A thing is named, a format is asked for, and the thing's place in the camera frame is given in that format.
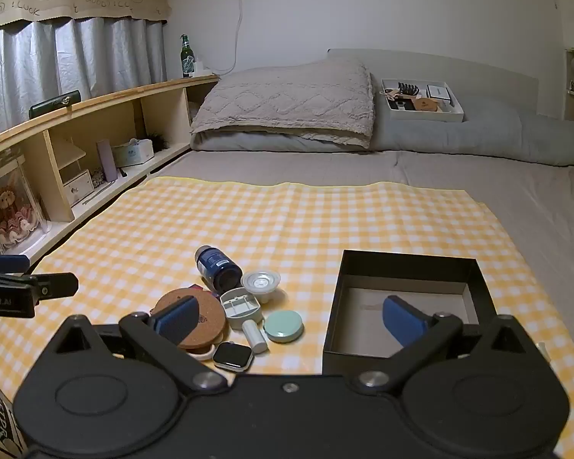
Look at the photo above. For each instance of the black hair claw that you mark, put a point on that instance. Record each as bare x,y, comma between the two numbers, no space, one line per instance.
407,89

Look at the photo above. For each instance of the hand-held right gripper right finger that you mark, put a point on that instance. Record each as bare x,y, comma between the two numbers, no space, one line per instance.
402,321

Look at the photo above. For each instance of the small wooden drawer box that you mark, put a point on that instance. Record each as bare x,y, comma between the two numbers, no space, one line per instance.
79,189

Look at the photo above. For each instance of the dark green case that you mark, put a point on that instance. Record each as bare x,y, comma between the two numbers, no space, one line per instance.
52,104

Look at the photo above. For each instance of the yellow checked cloth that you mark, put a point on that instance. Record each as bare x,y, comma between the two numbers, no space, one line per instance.
315,220

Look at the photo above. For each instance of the white tray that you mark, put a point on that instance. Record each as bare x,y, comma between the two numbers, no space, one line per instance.
440,115

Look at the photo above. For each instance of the green glass bottle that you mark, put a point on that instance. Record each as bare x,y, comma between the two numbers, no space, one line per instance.
186,60

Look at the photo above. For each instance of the black cardboard box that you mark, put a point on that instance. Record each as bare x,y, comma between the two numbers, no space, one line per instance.
363,296

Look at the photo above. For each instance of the grey plastic compartment case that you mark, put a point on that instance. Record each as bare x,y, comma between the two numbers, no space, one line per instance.
237,303

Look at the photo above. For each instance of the white orange scissors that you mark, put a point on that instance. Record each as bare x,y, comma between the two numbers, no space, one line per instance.
203,355

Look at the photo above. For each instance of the grey duvet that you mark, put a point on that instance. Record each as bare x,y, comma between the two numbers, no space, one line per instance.
507,138

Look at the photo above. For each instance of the doll in clear box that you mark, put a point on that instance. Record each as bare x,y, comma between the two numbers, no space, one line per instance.
12,210

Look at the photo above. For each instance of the round cork coaster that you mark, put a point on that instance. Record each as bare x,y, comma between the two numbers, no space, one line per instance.
211,314

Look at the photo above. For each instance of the purple book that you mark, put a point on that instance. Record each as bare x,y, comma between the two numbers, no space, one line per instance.
108,160

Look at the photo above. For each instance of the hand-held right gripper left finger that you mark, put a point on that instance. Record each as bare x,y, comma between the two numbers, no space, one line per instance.
176,319

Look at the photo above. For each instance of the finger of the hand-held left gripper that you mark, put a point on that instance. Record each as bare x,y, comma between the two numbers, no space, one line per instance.
7,263
55,284

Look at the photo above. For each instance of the mint green round case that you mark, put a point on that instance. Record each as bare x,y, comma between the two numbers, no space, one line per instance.
283,326

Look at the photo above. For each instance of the white small cylinder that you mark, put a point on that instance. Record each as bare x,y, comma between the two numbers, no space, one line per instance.
256,337

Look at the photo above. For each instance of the beige quilted pillow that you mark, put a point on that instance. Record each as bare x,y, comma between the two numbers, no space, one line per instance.
287,100

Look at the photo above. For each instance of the brown round tag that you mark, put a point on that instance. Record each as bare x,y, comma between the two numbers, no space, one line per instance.
424,104

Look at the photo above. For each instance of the small white box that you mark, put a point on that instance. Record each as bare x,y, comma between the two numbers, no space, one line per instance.
438,92

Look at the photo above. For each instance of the dark blue bottle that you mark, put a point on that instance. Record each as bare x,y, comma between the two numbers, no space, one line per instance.
215,265

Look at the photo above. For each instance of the wooden bedside shelf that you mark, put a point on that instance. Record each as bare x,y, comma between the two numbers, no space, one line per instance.
124,93

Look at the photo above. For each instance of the white tissue box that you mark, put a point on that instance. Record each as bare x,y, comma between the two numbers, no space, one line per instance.
133,150

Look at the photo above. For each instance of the grey curtain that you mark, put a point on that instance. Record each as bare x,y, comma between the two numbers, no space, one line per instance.
28,71

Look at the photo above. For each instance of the silver smart watch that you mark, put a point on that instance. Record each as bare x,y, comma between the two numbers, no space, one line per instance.
233,356

